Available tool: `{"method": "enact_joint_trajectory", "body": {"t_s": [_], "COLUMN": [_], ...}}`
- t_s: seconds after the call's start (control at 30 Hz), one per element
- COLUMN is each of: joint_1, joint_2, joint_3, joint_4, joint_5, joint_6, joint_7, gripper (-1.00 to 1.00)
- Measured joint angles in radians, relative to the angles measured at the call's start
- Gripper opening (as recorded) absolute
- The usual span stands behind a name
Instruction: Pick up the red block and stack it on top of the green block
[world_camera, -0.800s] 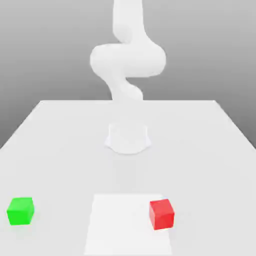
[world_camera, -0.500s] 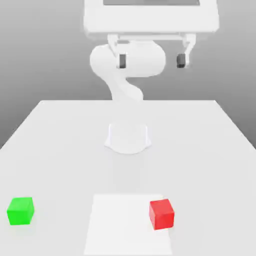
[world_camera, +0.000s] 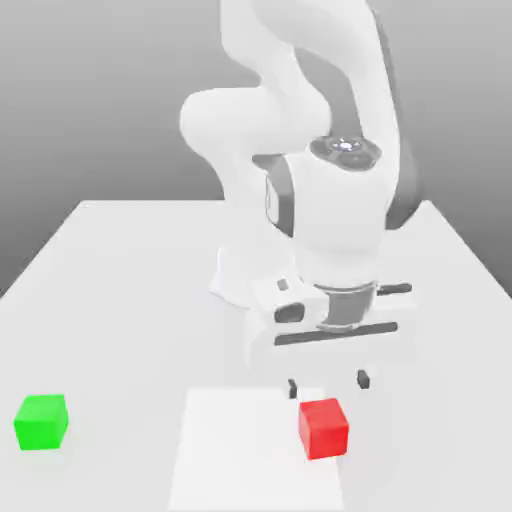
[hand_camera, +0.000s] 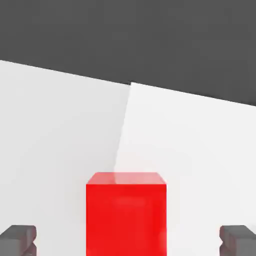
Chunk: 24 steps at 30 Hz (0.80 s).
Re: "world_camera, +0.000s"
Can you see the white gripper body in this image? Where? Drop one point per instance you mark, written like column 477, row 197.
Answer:
column 332, row 354

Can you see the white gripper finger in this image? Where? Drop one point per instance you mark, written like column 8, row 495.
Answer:
column 292, row 387
column 363, row 379

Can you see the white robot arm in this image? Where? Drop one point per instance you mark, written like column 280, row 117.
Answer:
column 340, row 208

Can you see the small red cube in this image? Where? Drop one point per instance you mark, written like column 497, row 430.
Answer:
column 324, row 430

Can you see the small green cube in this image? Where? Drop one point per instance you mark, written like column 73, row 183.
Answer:
column 40, row 423

